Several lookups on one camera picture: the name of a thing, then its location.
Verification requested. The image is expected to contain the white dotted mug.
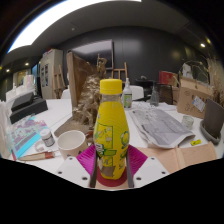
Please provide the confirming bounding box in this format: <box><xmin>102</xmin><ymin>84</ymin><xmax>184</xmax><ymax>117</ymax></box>
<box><xmin>56</xmin><ymin>129</ymin><xmax>94</xmax><ymax>160</ymax></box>

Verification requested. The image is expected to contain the small glass cup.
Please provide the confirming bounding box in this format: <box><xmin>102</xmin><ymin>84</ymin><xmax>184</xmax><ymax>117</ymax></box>
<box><xmin>181</xmin><ymin>114</ymin><xmax>195</xmax><ymax>130</ymax></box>

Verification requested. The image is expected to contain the dark brown box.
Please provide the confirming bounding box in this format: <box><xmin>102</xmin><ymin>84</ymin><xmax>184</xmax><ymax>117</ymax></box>
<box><xmin>156</xmin><ymin>83</ymin><xmax>174</xmax><ymax>105</ymax></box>

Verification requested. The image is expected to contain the white chair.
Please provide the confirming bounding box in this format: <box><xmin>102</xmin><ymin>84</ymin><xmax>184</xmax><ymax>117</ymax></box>
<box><xmin>128</xmin><ymin>85</ymin><xmax>145</xmax><ymax>101</ymax></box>

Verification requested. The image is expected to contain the yellow drink bottle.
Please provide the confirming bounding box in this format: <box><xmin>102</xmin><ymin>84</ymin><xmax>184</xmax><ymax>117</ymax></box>
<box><xmin>93</xmin><ymin>78</ymin><xmax>130</xmax><ymax>181</ymax></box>

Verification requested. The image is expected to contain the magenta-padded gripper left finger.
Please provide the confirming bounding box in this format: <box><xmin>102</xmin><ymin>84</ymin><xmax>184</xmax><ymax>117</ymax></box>
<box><xmin>54</xmin><ymin>143</ymin><xmax>99</xmax><ymax>189</ymax></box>

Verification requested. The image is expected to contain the white spray bottle green label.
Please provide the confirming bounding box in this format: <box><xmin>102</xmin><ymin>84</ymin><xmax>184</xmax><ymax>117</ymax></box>
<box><xmin>121</xmin><ymin>77</ymin><xmax>134</xmax><ymax>110</ymax></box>

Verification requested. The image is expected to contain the long ceiling light strip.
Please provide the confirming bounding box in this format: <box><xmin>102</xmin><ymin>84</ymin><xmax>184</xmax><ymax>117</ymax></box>
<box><xmin>7</xmin><ymin>0</ymin><xmax>143</xmax><ymax>54</ymax></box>

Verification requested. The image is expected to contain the white plaster figure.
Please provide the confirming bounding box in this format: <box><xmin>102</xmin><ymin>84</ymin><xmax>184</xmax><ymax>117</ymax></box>
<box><xmin>181</xmin><ymin>63</ymin><xmax>194</xmax><ymax>79</ymax></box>

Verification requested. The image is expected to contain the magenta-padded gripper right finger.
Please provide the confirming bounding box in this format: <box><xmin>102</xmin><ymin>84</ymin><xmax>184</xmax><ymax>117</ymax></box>
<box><xmin>125</xmin><ymin>144</ymin><xmax>171</xmax><ymax>189</ymax></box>

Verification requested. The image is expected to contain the light wooden drawing board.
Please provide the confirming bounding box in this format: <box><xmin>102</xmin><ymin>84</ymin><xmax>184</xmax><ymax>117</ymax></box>
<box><xmin>96</xmin><ymin>141</ymin><xmax>218</xmax><ymax>190</ymax></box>

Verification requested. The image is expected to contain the wooden easel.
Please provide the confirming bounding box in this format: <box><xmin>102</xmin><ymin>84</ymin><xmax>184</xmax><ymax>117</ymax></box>
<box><xmin>111</xmin><ymin>61</ymin><xmax>129</xmax><ymax>81</ymax></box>
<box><xmin>53</xmin><ymin>64</ymin><xmax>66</xmax><ymax>99</ymax></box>

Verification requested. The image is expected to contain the wooden-handled brush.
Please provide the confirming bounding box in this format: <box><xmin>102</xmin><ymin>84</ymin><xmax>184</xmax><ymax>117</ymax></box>
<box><xmin>18</xmin><ymin>150</ymin><xmax>62</xmax><ymax>162</ymax></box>

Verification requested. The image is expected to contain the small jar grey lid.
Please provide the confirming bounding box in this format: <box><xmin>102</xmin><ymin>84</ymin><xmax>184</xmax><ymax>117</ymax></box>
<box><xmin>39</xmin><ymin>128</ymin><xmax>56</xmax><ymax>148</ymax></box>

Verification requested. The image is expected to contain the red box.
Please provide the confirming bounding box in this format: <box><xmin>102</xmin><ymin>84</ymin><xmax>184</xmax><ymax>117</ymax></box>
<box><xmin>158</xmin><ymin>70</ymin><xmax>179</xmax><ymax>87</ymax></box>

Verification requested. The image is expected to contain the grey newspaper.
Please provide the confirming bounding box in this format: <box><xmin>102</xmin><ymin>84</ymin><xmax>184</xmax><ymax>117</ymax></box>
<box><xmin>128</xmin><ymin>101</ymin><xmax>197</xmax><ymax>149</ymax></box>

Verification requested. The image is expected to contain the white cabinet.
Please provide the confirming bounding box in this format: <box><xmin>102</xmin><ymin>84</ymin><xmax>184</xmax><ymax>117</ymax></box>
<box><xmin>39</xmin><ymin>48</ymin><xmax>64</xmax><ymax>100</ymax></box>

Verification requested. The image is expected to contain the clear tape roll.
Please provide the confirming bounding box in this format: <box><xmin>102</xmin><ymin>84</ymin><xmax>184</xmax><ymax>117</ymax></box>
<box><xmin>34</xmin><ymin>140</ymin><xmax>48</xmax><ymax>153</ymax></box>

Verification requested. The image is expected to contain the black flat box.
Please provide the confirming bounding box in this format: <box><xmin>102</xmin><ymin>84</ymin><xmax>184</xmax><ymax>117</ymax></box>
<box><xmin>9</xmin><ymin>96</ymin><xmax>49</xmax><ymax>125</ymax></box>
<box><xmin>10</xmin><ymin>91</ymin><xmax>35</xmax><ymax>113</ymax></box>

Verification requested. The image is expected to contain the cardboard box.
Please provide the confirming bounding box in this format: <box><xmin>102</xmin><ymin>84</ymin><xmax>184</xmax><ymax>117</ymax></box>
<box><xmin>176</xmin><ymin>77</ymin><xmax>214</xmax><ymax>119</ymax></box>

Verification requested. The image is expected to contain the golden carved sculpture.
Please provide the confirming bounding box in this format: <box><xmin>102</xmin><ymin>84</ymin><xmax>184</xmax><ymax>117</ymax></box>
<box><xmin>53</xmin><ymin>49</ymin><xmax>108</xmax><ymax>138</ymax></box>

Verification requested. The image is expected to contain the black wall screen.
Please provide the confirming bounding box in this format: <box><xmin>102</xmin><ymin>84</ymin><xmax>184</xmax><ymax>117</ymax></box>
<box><xmin>71</xmin><ymin>39</ymin><xmax>114</xmax><ymax>69</ymax></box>

